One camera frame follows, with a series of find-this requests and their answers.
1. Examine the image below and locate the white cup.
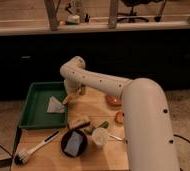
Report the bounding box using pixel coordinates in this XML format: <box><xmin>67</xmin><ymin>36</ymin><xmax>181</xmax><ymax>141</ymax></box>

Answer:
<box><xmin>92</xmin><ymin>127</ymin><xmax>109</xmax><ymax>148</ymax></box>

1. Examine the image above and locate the white folded cloth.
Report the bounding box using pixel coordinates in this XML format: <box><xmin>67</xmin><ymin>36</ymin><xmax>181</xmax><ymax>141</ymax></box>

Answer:
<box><xmin>47</xmin><ymin>96</ymin><xmax>65</xmax><ymax>113</ymax></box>

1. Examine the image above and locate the wooden table leg left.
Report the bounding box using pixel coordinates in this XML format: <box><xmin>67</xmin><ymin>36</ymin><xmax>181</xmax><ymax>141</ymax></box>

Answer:
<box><xmin>44</xmin><ymin>0</ymin><xmax>61</xmax><ymax>31</ymax></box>

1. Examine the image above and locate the white dish brush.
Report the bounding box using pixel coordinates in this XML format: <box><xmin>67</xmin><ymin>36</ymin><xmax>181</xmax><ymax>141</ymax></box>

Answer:
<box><xmin>14</xmin><ymin>131</ymin><xmax>59</xmax><ymax>165</ymax></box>

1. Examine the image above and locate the dark metal cup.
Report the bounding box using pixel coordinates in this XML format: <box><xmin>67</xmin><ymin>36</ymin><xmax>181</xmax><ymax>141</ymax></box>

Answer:
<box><xmin>78</xmin><ymin>85</ymin><xmax>86</xmax><ymax>95</ymax></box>

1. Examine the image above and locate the yellow banana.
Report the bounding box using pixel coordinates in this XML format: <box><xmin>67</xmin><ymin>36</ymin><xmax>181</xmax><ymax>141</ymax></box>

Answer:
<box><xmin>62</xmin><ymin>95</ymin><xmax>73</xmax><ymax>105</ymax></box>

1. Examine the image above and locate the wooden block brush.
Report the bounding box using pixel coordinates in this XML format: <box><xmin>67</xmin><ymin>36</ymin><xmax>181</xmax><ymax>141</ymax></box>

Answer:
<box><xmin>68</xmin><ymin>120</ymin><xmax>90</xmax><ymax>130</ymax></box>

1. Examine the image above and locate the wooden table leg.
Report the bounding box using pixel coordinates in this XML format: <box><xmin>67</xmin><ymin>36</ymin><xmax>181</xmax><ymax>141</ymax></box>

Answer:
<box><xmin>108</xmin><ymin>0</ymin><xmax>119</xmax><ymax>29</ymax></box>
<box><xmin>44</xmin><ymin>0</ymin><xmax>61</xmax><ymax>31</ymax></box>

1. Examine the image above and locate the blue sponge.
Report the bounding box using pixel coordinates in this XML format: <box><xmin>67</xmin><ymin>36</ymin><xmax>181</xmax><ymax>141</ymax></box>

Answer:
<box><xmin>64</xmin><ymin>132</ymin><xmax>83</xmax><ymax>157</ymax></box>

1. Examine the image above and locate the black office chair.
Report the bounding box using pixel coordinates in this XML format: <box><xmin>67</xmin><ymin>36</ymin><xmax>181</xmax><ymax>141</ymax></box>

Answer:
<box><xmin>116</xmin><ymin>0</ymin><xmax>150</xmax><ymax>24</ymax></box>

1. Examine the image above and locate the green plastic tray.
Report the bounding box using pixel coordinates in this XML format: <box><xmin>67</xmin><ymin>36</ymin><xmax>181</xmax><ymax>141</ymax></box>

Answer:
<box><xmin>19</xmin><ymin>82</ymin><xmax>68</xmax><ymax>129</ymax></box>

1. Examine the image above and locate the black cable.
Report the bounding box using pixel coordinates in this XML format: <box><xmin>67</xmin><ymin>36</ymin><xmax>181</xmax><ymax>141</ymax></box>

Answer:
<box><xmin>173</xmin><ymin>133</ymin><xmax>190</xmax><ymax>171</ymax></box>

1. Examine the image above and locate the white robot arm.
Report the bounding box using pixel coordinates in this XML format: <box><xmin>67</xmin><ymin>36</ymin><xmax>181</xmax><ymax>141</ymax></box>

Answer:
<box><xmin>60</xmin><ymin>56</ymin><xmax>180</xmax><ymax>171</ymax></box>

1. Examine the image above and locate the green vegetable toy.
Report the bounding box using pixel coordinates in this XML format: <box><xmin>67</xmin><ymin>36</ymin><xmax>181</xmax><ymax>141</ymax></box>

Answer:
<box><xmin>83</xmin><ymin>121</ymin><xmax>109</xmax><ymax>135</ymax></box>

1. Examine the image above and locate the orange bowl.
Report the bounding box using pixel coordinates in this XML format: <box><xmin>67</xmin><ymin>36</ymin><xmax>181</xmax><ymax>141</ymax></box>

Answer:
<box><xmin>105</xmin><ymin>95</ymin><xmax>121</xmax><ymax>107</ymax></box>

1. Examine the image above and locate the metal spoon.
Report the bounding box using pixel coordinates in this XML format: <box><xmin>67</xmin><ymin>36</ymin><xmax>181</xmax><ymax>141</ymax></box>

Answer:
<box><xmin>109</xmin><ymin>134</ymin><xmax>124</xmax><ymax>141</ymax></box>

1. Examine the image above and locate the wooden table leg middle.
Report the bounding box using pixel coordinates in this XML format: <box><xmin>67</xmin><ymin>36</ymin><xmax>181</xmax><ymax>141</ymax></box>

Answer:
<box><xmin>108</xmin><ymin>0</ymin><xmax>119</xmax><ymax>29</ymax></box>

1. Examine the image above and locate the black plate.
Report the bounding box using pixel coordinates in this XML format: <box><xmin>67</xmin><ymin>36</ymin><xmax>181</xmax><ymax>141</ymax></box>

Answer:
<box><xmin>61</xmin><ymin>130</ymin><xmax>88</xmax><ymax>157</ymax></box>

